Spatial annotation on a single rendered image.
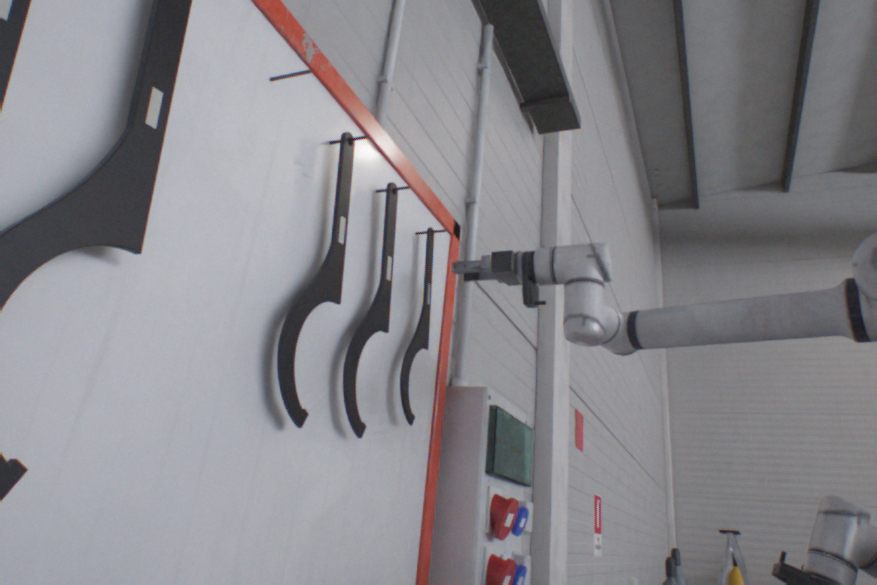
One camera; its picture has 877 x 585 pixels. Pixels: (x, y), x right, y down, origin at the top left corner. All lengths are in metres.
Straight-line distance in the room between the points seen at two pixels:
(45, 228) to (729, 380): 9.78
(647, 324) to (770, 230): 9.63
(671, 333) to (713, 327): 0.09
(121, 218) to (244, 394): 0.35
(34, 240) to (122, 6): 0.35
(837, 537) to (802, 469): 8.51
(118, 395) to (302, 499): 0.43
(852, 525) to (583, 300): 0.66
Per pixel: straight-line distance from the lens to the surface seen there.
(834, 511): 1.53
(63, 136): 0.85
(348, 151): 1.25
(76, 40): 0.89
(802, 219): 11.13
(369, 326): 1.26
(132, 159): 0.84
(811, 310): 1.32
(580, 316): 1.34
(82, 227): 0.79
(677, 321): 1.40
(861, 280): 1.14
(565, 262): 1.39
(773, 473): 9.97
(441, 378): 1.68
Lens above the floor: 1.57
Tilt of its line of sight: 25 degrees up
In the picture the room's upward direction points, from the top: 5 degrees clockwise
